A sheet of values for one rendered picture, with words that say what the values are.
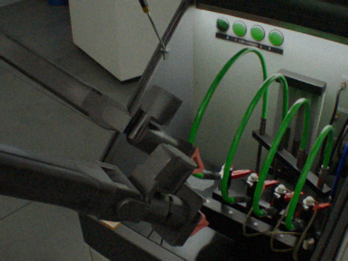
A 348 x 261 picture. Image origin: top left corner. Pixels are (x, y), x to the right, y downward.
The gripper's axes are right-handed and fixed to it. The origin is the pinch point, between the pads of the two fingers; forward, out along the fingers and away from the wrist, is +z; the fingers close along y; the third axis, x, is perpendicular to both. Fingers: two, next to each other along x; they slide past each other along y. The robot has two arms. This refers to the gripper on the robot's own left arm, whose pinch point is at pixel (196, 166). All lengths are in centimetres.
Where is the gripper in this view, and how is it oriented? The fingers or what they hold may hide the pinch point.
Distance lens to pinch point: 94.5
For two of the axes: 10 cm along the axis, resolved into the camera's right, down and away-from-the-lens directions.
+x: -4.6, 8.8, -1.1
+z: 6.3, 4.1, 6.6
